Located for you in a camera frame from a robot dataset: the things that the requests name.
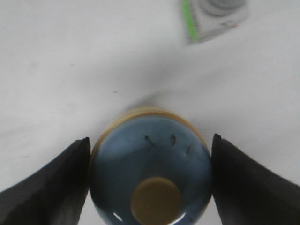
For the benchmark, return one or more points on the green push button switch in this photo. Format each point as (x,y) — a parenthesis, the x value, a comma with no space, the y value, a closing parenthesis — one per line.
(207,19)

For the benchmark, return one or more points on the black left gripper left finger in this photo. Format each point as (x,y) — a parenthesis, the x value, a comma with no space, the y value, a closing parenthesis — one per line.
(54,195)

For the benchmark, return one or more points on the blue desk bell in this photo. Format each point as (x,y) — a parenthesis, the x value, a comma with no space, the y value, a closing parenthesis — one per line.
(150,167)

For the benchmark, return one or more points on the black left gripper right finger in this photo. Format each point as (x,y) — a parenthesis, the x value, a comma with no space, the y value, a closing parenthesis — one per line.
(247,193)

